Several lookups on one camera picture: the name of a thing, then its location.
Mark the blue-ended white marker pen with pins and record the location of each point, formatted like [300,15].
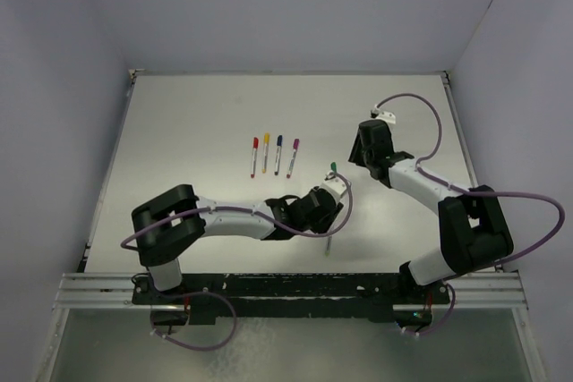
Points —
[277,162]

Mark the red-ended white marker pen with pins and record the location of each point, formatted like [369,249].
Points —
[253,165]

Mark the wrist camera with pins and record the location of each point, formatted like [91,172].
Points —
[336,187]
[386,116]

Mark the purple-ended white marker pen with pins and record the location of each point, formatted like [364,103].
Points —
[291,164]

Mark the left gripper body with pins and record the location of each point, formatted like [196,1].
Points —
[324,224]

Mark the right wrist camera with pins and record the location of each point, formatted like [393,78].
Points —
[386,116]

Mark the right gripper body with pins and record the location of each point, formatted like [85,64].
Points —
[360,155]

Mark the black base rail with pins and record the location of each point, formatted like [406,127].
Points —
[377,297]

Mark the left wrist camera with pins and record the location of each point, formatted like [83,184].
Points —
[336,187]

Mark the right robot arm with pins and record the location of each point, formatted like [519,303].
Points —
[473,230]

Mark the green-ended white marker pen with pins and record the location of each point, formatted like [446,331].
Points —
[328,246]

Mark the yellow-ended white marker pen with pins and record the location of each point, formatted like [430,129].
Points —
[265,157]

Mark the aluminium rail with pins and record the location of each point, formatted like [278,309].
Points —
[94,291]

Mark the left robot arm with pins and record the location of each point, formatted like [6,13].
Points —
[166,226]

